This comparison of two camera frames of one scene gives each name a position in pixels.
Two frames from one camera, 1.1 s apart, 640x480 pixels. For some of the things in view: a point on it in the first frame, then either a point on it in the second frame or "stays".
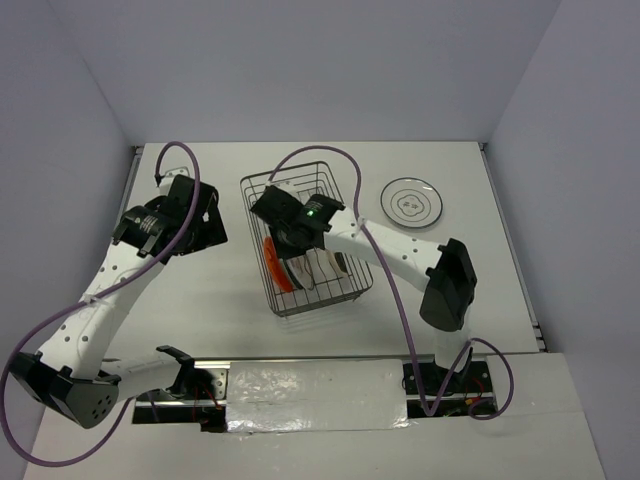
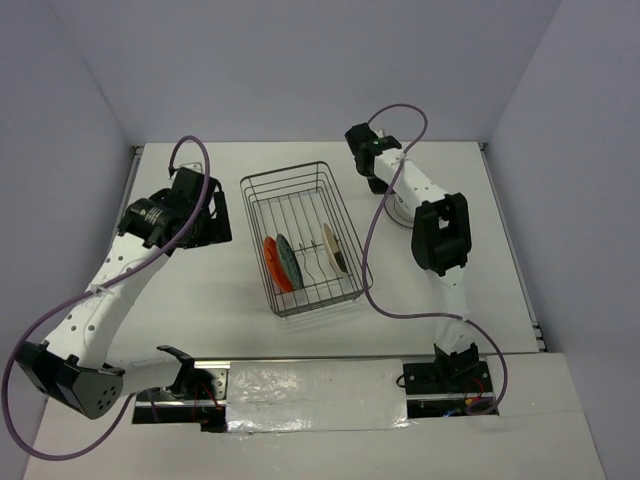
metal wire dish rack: x=306 y=279 stays
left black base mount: x=196 y=389 stays
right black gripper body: x=286 y=247 -> x=377 y=185
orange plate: x=280 y=273 stays
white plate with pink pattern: x=306 y=268 -> x=401 y=209
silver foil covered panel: x=321 y=395 stays
